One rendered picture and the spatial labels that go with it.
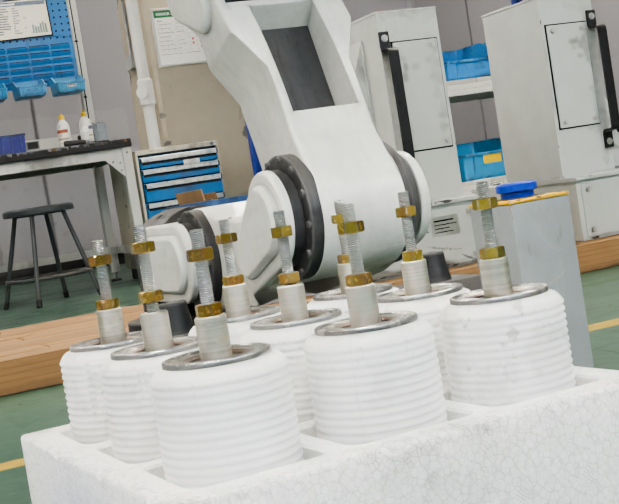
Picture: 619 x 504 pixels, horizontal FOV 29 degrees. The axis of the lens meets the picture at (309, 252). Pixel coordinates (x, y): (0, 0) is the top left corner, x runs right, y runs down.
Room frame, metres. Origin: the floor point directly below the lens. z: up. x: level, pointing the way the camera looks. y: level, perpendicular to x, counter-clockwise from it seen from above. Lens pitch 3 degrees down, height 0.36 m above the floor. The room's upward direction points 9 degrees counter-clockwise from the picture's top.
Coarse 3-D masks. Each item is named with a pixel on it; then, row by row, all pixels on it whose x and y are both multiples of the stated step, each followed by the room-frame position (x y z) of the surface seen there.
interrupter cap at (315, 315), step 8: (312, 312) 1.00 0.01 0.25; (320, 312) 0.99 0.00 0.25; (328, 312) 0.98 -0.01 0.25; (336, 312) 0.96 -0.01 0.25; (256, 320) 1.00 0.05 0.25; (264, 320) 1.00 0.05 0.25; (272, 320) 0.99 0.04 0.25; (280, 320) 0.99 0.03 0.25; (296, 320) 0.95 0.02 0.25; (304, 320) 0.94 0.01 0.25; (312, 320) 0.94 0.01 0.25; (320, 320) 0.95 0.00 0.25; (256, 328) 0.96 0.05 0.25; (264, 328) 0.95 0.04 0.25; (272, 328) 0.95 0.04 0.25; (280, 328) 0.94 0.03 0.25
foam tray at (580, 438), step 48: (576, 384) 0.94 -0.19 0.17; (48, 432) 1.06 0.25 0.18; (432, 432) 0.81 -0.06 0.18; (480, 432) 0.82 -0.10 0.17; (528, 432) 0.84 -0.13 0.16; (576, 432) 0.85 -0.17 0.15; (48, 480) 0.99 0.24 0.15; (96, 480) 0.85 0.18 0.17; (144, 480) 0.80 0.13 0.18; (240, 480) 0.76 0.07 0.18; (288, 480) 0.75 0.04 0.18; (336, 480) 0.77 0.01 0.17; (384, 480) 0.78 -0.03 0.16; (432, 480) 0.80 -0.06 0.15; (480, 480) 0.82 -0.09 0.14; (528, 480) 0.83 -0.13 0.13; (576, 480) 0.85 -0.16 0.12
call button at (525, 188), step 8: (504, 184) 1.16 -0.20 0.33; (512, 184) 1.16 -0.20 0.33; (520, 184) 1.15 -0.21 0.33; (528, 184) 1.16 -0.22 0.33; (536, 184) 1.17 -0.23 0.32; (496, 192) 1.17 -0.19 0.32; (504, 192) 1.16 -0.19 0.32; (512, 192) 1.16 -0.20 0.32; (520, 192) 1.16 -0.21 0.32; (528, 192) 1.16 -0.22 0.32
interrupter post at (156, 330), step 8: (160, 312) 0.92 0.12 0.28; (144, 320) 0.92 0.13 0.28; (152, 320) 0.92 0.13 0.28; (160, 320) 0.92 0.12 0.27; (168, 320) 0.93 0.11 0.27; (144, 328) 0.92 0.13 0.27; (152, 328) 0.92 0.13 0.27; (160, 328) 0.92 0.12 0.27; (168, 328) 0.92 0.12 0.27; (144, 336) 0.92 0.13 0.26; (152, 336) 0.92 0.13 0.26; (160, 336) 0.92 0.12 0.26; (168, 336) 0.92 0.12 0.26; (144, 344) 0.92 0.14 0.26; (152, 344) 0.92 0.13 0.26; (160, 344) 0.92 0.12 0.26; (168, 344) 0.92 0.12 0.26
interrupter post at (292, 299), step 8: (280, 288) 0.97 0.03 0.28; (288, 288) 0.97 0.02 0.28; (296, 288) 0.97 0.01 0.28; (280, 296) 0.97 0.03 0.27; (288, 296) 0.97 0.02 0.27; (296, 296) 0.97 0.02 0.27; (304, 296) 0.98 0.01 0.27; (280, 304) 0.98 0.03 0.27; (288, 304) 0.97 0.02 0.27; (296, 304) 0.97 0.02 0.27; (304, 304) 0.97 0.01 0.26; (288, 312) 0.97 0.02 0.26; (296, 312) 0.97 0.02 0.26; (304, 312) 0.97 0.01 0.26; (288, 320) 0.97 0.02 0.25
